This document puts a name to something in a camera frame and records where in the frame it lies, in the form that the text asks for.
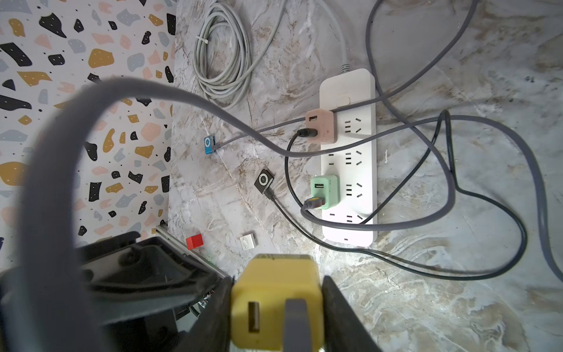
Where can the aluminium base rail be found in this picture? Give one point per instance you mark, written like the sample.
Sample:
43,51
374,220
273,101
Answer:
163,232

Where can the yellow USB charger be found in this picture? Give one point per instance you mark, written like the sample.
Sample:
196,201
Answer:
277,305

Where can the blue mp3 player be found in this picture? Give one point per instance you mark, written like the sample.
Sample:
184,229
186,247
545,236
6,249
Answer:
209,144

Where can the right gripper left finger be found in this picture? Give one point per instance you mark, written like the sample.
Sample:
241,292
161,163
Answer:
211,332

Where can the red cube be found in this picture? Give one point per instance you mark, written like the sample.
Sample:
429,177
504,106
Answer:
194,242

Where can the white power strip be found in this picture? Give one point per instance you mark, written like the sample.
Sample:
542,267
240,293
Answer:
356,168

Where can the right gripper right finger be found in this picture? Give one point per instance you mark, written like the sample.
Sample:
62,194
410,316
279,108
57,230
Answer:
343,330

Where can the green USB charger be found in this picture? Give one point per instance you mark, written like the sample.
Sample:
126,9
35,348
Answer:
325,190

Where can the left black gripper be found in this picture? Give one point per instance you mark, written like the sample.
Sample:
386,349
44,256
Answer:
137,290

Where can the pink USB charger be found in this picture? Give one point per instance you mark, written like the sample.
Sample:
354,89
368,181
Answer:
324,122

